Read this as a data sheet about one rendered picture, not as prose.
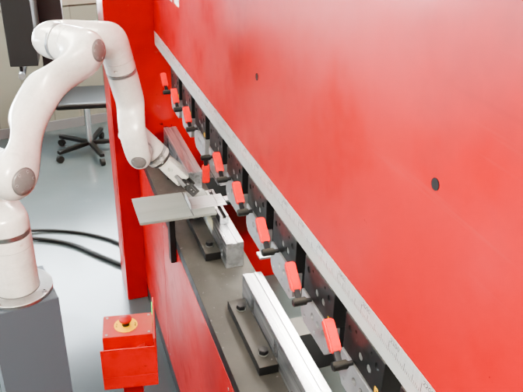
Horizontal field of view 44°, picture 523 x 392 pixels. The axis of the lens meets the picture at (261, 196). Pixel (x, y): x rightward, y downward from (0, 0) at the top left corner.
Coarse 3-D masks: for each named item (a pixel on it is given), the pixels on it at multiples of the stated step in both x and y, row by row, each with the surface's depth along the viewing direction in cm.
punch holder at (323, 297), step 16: (304, 272) 138; (320, 272) 130; (304, 288) 139; (320, 288) 130; (320, 304) 132; (336, 304) 125; (304, 320) 141; (320, 320) 132; (336, 320) 127; (320, 336) 133
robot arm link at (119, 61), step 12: (48, 24) 171; (72, 24) 177; (84, 24) 177; (96, 24) 178; (108, 24) 180; (36, 36) 171; (108, 36) 179; (120, 36) 182; (36, 48) 173; (108, 48) 180; (120, 48) 183; (108, 60) 184; (120, 60) 185; (132, 60) 188; (108, 72) 188; (120, 72) 187
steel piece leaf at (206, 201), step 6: (186, 198) 226; (192, 198) 228; (198, 198) 228; (204, 198) 228; (210, 198) 228; (192, 204) 224; (198, 204) 225; (204, 204) 225; (210, 204) 225; (216, 204) 225
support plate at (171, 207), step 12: (180, 192) 232; (204, 192) 233; (144, 204) 224; (156, 204) 224; (168, 204) 224; (180, 204) 225; (144, 216) 216; (156, 216) 217; (168, 216) 217; (180, 216) 217; (192, 216) 218
